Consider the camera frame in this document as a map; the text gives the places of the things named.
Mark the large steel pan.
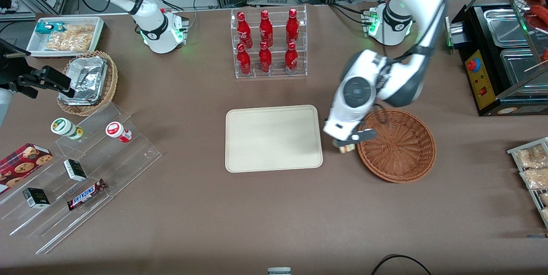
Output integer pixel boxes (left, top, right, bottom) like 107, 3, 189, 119
500, 48, 548, 96

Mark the teal snack packet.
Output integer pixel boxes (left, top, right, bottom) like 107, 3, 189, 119
36, 22, 65, 35

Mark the red cola bottle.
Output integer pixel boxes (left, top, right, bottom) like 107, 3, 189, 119
286, 8, 299, 45
285, 42, 298, 72
259, 9, 274, 48
237, 11, 253, 48
259, 41, 272, 73
237, 43, 252, 75

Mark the clear pastry pack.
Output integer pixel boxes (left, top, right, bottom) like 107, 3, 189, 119
520, 168, 548, 190
516, 146, 548, 169

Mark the green sunflower yogurt cup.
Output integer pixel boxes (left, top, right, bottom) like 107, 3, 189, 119
51, 117, 84, 140

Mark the black hot dog warmer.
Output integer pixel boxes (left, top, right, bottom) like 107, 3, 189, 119
445, 0, 548, 117

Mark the black box with gold print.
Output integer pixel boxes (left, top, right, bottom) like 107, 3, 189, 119
22, 188, 51, 209

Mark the white plastic snack bin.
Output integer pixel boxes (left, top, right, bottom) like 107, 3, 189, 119
26, 16, 105, 58

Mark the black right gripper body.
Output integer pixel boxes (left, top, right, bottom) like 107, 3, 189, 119
0, 39, 31, 94

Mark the red lid yogurt cup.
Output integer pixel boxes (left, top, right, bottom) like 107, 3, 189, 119
106, 122, 132, 143

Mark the black cable loop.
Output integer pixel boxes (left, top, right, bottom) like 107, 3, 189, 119
370, 254, 433, 275

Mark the brown wicker basket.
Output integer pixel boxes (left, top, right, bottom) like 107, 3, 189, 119
356, 108, 437, 183

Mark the black box with white label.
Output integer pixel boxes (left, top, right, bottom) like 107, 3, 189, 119
63, 159, 87, 182

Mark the clear acrylic stepped stand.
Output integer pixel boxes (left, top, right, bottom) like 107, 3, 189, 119
0, 102, 162, 255

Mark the tray with snack bags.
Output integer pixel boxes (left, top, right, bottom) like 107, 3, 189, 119
507, 137, 548, 228

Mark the Snickers chocolate bar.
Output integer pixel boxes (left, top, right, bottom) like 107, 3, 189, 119
67, 179, 107, 211

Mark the red plaid cookie box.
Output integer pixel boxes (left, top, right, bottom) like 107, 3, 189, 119
0, 143, 54, 194

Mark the cream rectangular tray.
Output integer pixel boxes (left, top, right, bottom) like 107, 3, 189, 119
225, 105, 324, 173

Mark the clear acrylic bottle rack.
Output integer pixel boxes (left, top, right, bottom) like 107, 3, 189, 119
230, 4, 309, 79

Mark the silver foil packet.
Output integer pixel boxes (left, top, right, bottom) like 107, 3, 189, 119
59, 56, 108, 105

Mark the clear bag of crackers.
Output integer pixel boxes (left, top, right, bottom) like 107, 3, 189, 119
45, 24, 95, 51

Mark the small steel pan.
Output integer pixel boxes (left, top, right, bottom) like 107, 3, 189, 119
484, 9, 530, 48

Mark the light wicker basket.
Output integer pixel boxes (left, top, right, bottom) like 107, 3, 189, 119
57, 50, 119, 117

